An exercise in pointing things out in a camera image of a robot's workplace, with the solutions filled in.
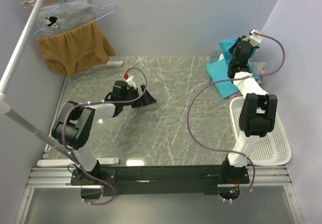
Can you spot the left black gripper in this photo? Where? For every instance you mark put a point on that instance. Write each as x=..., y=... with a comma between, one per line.
x=147, y=99

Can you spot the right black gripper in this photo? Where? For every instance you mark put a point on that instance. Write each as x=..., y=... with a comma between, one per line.
x=241, y=38

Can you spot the teal t-shirt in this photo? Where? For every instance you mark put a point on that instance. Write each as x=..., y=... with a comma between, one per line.
x=226, y=45

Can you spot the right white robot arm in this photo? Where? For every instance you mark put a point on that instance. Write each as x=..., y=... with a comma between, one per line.
x=258, y=113

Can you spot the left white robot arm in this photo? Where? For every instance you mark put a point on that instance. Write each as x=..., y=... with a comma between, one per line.
x=73, y=126

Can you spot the folded grey-blue garment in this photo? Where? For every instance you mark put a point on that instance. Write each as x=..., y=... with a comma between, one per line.
x=216, y=57

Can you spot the white rack foot rear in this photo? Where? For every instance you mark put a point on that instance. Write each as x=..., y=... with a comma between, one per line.
x=110, y=63

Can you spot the brown hanging shorts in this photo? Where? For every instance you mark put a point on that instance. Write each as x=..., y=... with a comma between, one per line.
x=76, y=50

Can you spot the black base beam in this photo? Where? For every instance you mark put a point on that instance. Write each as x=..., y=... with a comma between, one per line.
x=130, y=180

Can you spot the white plastic laundry basket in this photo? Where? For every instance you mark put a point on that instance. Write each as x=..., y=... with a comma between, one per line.
x=273, y=150

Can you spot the grey panda garment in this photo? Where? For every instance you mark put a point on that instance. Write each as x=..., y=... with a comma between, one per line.
x=59, y=18

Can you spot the white clothes rack pole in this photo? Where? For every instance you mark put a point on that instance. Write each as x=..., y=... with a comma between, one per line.
x=7, y=76

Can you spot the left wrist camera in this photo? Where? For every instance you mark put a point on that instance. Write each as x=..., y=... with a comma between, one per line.
x=131, y=80

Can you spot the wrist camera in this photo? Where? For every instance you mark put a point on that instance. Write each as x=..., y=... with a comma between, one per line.
x=254, y=38
x=131, y=80

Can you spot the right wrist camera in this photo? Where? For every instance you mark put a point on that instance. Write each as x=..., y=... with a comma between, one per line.
x=254, y=38

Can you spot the blue wire hanger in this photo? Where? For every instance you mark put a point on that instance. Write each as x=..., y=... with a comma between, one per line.
x=100, y=12

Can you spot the aluminium rail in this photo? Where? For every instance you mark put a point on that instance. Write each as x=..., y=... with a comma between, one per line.
x=61, y=177

